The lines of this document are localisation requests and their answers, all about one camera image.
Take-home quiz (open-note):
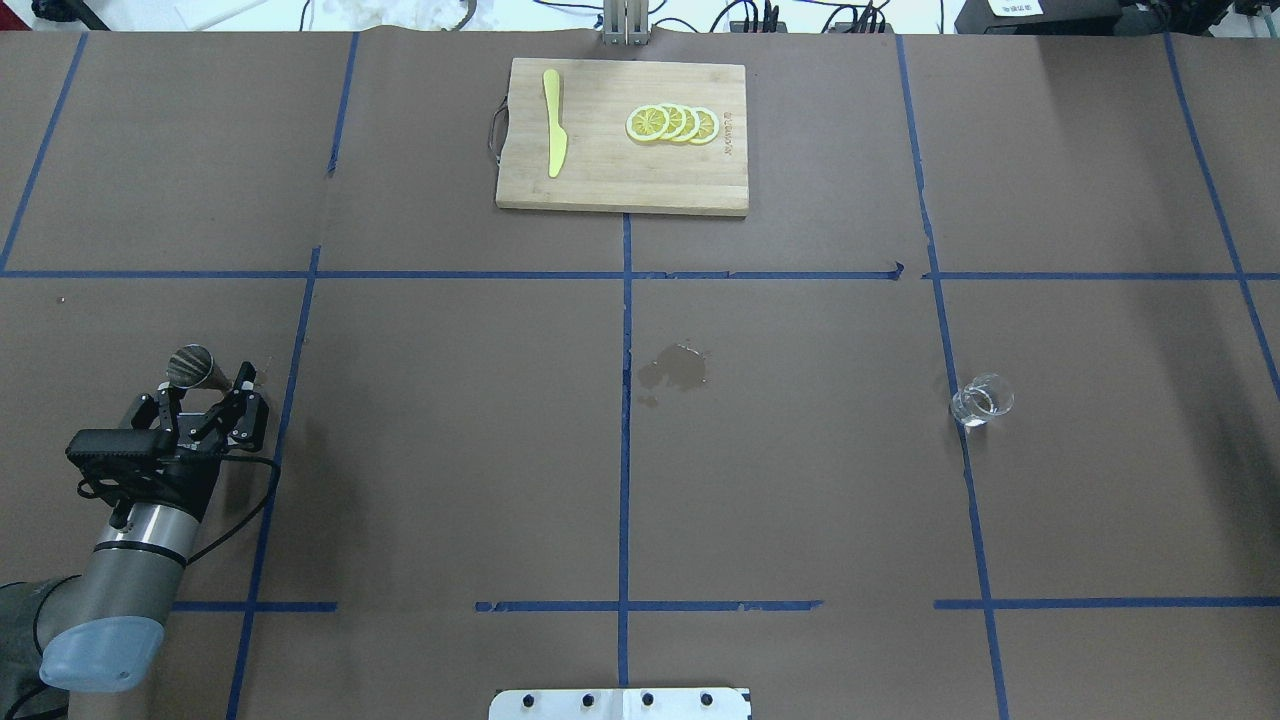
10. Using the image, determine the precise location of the front lemon slice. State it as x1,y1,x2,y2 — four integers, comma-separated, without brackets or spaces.
625,104,669,143

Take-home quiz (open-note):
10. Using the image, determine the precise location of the steel jigger measuring cup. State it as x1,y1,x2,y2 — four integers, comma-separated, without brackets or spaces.
165,345,233,393

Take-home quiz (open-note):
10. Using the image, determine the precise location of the clear glass cup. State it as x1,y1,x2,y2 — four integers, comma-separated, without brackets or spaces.
950,373,1016,429

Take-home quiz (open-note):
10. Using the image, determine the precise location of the aluminium frame post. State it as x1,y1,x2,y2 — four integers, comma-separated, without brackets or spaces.
600,0,652,46

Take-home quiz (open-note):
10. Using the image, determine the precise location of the back lemon slice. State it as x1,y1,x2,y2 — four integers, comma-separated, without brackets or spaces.
687,108,721,146

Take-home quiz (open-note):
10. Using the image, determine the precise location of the bamboo cutting board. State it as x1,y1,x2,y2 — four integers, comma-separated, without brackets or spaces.
495,56,750,217

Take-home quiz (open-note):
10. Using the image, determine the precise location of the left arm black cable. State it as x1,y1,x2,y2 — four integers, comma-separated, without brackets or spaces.
186,452,283,568

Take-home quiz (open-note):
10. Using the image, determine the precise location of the yellow plastic knife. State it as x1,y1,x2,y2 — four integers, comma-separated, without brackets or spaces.
541,68,568,179

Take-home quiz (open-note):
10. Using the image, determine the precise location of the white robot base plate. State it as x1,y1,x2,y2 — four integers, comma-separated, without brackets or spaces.
486,687,754,719

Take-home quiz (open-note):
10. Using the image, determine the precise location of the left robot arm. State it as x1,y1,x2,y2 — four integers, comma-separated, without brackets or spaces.
3,345,270,719

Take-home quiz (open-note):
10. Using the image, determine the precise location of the lemon slice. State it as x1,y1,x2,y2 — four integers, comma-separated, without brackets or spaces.
625,104,669,143
687,108,721,146
672,106,701,143
660,102,690,141

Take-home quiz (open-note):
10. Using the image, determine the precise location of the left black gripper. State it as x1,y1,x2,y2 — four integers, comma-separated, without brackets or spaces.
119,364,269,480

